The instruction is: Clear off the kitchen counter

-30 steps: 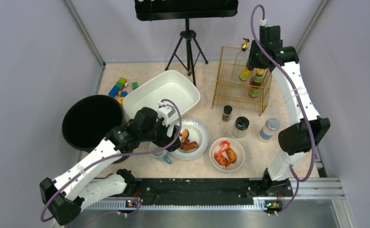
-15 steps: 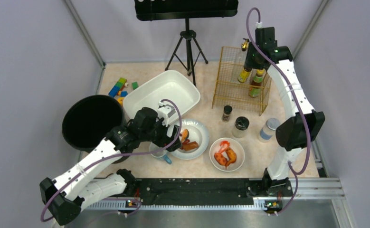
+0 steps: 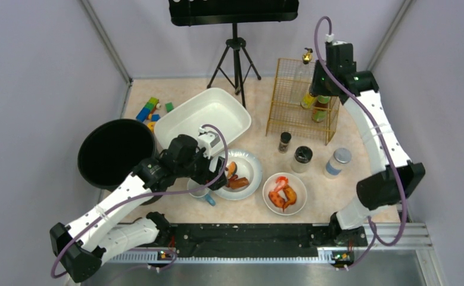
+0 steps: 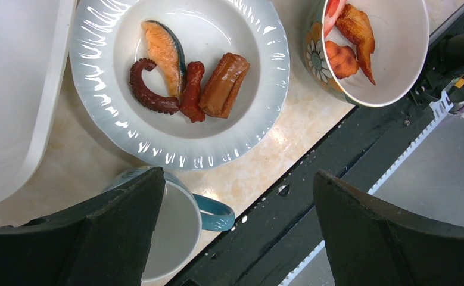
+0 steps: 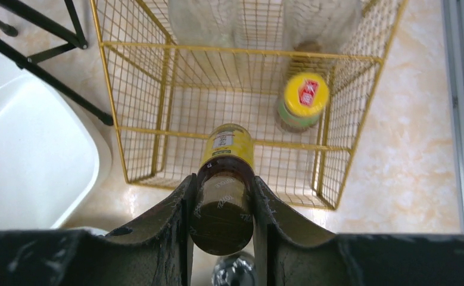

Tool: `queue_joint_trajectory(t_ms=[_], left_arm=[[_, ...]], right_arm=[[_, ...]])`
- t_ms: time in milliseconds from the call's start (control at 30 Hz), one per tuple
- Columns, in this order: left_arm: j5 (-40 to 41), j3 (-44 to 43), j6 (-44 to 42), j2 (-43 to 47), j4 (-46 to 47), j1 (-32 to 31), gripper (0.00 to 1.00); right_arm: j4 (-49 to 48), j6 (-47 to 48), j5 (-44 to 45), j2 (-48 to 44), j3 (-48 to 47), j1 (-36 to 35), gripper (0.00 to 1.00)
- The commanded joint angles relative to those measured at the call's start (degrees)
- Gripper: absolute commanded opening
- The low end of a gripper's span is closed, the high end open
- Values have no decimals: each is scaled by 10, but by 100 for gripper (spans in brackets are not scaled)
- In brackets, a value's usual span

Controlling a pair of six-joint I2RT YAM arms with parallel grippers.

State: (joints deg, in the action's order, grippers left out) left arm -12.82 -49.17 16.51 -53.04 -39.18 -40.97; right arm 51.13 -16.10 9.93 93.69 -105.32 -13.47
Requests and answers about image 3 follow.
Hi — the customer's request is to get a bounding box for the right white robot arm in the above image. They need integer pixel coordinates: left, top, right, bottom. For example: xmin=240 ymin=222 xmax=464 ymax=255
xmin=310 ymin=40 xmax=426 ymax=240

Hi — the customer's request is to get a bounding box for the fried chicken piece toy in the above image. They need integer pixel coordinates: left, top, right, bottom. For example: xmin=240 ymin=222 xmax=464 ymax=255
xmin=268 ymin=191 xmax=286 ymax=210

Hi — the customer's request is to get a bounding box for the red shrimp toy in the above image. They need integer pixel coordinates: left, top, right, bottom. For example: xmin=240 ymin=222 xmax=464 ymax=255
xmin=273 ymin=176 xmax=289 ymax=192

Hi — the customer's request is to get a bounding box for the brown sausage roll toy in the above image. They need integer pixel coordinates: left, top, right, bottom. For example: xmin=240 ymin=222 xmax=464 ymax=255
xmin=230 ymin=177 xmax=250 ymax=189

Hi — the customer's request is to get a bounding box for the fried chicken wing toy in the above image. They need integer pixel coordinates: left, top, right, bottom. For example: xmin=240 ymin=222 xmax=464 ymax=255
xmin=282 ymin=185 xmax=297 ymax=211

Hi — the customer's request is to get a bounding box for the white mug blue handle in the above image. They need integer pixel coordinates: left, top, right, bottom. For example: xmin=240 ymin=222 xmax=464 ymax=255
xmin=187 ymin=179 xmax=216 ymax=206

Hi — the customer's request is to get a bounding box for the black round bin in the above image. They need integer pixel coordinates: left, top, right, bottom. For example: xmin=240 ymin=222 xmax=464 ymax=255
xmin=77 ymin=119 xmax=158 ymax=192

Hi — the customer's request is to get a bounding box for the black lid glass jar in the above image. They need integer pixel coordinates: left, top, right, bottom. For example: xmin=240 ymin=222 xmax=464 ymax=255
xmin=291 ymin=146 xmax=313 ymax=173

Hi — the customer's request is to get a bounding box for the small black spice shaker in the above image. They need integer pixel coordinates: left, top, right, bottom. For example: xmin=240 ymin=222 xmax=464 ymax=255
xmin=278 ymin=132 xmax=292 ymax=153

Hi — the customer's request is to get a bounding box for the clear glass oil bottle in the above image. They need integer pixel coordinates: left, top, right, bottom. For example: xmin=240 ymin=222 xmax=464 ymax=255
xmin=290 ymin=48 xmax=313 ymax=104

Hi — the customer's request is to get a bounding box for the black panel on tripod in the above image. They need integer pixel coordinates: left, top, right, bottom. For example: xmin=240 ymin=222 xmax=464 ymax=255
xmin=169 ymin=0 xmax=300 ymax=26

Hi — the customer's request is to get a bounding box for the white rectangular basin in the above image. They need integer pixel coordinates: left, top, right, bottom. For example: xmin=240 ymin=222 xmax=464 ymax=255
xmin=154 ymin=88 xmax=252 ymax=149

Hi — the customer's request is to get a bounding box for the small yellow oil bottle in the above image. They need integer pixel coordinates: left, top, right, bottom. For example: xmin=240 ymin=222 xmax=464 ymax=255
xmin=300 ymin=92 xmax=317 ymax=109

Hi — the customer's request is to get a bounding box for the silver lid blue label jar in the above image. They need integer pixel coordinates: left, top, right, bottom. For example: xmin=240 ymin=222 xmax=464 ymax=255
xmin=323 ymin=148 xmax=352 ymax=179

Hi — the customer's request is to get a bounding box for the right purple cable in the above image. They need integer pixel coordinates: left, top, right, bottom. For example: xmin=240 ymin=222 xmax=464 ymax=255
xmin=313 ymin=16 xmax=409 ymax=273

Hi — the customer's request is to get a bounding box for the white fluted plate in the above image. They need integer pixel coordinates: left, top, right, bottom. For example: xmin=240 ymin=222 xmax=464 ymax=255
xmin=213 ymin=149 xmax=263 ymax=201

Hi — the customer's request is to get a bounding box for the red sauce bottle yellow cap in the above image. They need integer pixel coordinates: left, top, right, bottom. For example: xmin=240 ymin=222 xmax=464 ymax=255
xmin=312 ymin=95 xmax=331 ymax=123

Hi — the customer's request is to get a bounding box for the salmon slice toy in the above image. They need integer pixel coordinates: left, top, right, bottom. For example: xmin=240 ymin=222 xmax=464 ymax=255
xmin=226 ymin=161 xmax=238 ymax=179

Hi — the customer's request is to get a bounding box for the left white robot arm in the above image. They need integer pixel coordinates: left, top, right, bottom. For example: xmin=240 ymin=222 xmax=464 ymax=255
xmin=50 ymin=125 xmax=228 ymax=283

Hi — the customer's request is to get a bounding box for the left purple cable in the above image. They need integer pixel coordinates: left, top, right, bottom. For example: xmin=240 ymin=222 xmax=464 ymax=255
xmin=50 ymin=124 xmax=229 ymax=279

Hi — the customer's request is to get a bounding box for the colourful toy block stack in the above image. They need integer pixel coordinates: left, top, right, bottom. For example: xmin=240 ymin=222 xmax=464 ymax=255
xmin=135 ymin=97 xmax=160 ymax=122

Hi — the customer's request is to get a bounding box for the green toy block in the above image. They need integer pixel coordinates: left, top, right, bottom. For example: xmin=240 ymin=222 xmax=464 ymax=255
xmin=165 ymin=102 xmax=174 ymax=113

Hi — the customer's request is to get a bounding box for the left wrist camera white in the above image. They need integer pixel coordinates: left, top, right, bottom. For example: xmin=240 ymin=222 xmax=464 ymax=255
xmin=197 ymin=131 xmax=220 ymax=159

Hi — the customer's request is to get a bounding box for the black tripod stand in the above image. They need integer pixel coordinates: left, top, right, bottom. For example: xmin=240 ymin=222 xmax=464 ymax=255
xmin=207 ymin=23 xmax=262 ymax=108

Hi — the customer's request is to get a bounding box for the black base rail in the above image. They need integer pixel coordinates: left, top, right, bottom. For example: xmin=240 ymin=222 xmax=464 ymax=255
xmin=144 ymin=223 xmax=368 ymax=264

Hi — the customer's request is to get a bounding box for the white floral bowl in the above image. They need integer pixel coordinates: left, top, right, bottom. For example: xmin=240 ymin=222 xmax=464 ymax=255
xmin=261 ymin=172 xmax=308 ymax=216

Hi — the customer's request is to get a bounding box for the gold wire rack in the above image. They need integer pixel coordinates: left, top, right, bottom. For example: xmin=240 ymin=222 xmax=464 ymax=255
xmin=266 ymin=58 xmax=340 ymax=145

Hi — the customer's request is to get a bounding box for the purple cable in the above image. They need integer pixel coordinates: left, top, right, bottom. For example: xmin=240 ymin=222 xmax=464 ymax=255
xmin=50 ymin=124 xmax=229 ymax=279
xmin=313 ymin=16 xmax=409 ymax=273

